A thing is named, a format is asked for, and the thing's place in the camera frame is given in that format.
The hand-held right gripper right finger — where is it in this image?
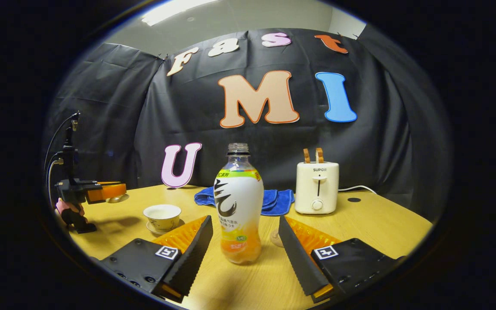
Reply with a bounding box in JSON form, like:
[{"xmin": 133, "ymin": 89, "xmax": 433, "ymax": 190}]
[{"xmin": 278, "ymin": 214, "xmax": 408, "ymax": 304}]

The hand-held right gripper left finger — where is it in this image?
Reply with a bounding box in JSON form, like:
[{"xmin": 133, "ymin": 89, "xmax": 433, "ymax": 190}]
[{"xmin": 99, "ymin": 215, "xmax": 214, "ymax": 304}]

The yellow ceramic teacup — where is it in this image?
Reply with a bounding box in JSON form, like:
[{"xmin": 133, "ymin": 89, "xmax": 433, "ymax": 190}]
[{"xmin": 143, "ymin": 204, "xmax": 183, "ymax": 232}]

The white label water bottle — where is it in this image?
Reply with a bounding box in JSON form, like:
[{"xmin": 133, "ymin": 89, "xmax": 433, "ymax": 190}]
[{"xmin": 213, "ymin": 143, "xmax": 265, "ymax": 265}]

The blue towel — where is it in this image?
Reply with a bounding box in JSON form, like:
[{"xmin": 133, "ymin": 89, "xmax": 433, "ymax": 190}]
[{"xmin": 194, "ymin": 186, "xmax": 295, "ymax": 217}]

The cream white toaster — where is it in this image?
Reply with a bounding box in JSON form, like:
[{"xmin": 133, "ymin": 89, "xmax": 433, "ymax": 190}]
[{"xmin": 294, "ymin": 161, "xmax": 340, "ymax": 215}]

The black backdrop cloth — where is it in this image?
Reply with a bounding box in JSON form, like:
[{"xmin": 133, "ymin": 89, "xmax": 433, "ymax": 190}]
[{"xmin": 43, "ymin": 28, "xmax": 453, "ymax": 225}]

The white toaster cable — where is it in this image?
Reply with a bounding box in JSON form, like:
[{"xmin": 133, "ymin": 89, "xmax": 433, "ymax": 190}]
[{"xmin": 338, "ymin": 185, "xmax": 378, "ymax": 195}]

